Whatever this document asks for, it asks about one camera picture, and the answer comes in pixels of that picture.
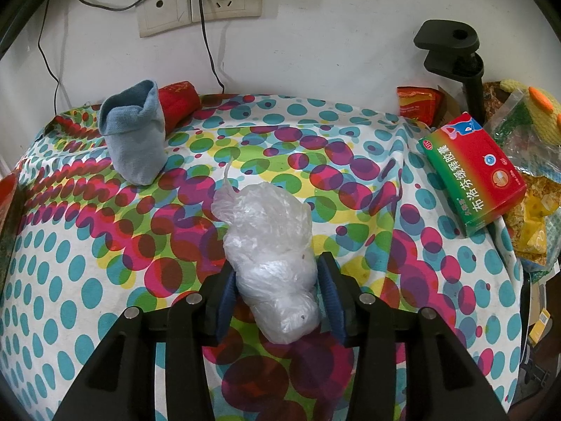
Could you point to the red orange snack packet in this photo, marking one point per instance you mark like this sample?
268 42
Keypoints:
416 105

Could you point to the red fabric pouch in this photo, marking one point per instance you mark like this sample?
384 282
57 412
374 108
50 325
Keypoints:
177 103

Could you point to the black clamp stand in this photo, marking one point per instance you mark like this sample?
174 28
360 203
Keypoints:
447 39

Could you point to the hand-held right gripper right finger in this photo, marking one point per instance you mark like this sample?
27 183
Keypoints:
331 305

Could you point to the red and green medicine box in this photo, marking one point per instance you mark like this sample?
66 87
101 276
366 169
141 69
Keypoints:
473 175

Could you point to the small yellow box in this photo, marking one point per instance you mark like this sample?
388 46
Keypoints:
539 326

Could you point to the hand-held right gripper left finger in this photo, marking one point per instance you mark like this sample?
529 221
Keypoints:
225 305

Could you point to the clear plastic bag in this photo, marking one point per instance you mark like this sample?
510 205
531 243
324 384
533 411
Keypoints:
271 254

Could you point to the clear bag of yellow snacks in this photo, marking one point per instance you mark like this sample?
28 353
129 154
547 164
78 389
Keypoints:
534 215

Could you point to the blue sock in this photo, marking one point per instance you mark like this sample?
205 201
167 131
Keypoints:
136 140

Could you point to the polka dot tablecloth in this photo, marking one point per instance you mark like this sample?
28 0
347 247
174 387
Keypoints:
131 237

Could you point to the yellow plush toy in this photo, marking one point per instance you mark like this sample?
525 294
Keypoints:
543 109

